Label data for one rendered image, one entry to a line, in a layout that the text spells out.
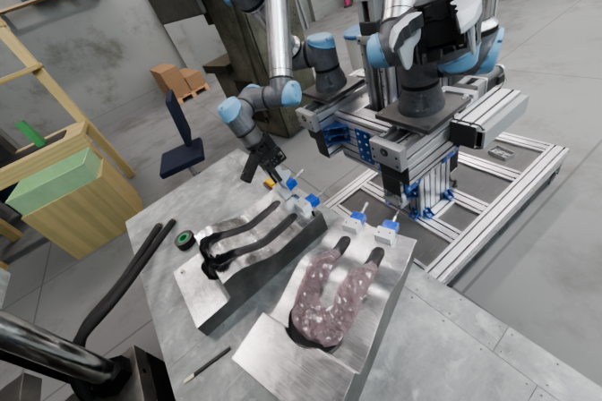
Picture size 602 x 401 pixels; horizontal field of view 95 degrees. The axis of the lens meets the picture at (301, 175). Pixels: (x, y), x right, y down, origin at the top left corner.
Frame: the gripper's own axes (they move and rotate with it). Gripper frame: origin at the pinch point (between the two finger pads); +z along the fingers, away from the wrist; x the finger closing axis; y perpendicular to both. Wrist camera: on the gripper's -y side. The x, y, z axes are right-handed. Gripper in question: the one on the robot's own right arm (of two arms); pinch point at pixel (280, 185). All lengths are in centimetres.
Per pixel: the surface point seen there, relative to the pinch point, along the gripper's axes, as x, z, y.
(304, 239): -17.1, 11.0, -8.4
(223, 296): -15.2, 4.8, -37.9
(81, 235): 217, 26, -132
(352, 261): -36.7, 11.8, -4.7
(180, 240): 25.4, 1.7, -41.6
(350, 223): -27.9, 10.5, 4.6
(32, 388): -15, -16, -76
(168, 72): 510, -26, 71
